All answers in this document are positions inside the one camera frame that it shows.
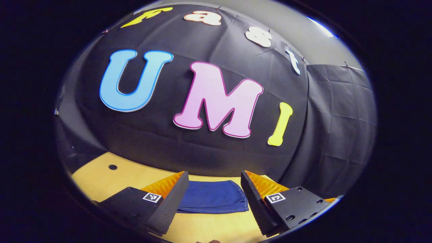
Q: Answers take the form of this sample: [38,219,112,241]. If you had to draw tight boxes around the blue denim jeans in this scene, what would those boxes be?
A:
[176,180,249,214]

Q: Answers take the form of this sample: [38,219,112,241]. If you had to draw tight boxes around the black backdrop cloth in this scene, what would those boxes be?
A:
[56,3,377,199]

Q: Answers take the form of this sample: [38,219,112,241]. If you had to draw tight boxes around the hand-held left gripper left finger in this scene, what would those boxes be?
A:
[96,170,189,237]

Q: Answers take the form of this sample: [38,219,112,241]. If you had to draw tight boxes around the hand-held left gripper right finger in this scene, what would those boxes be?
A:
[240,170,333,237]

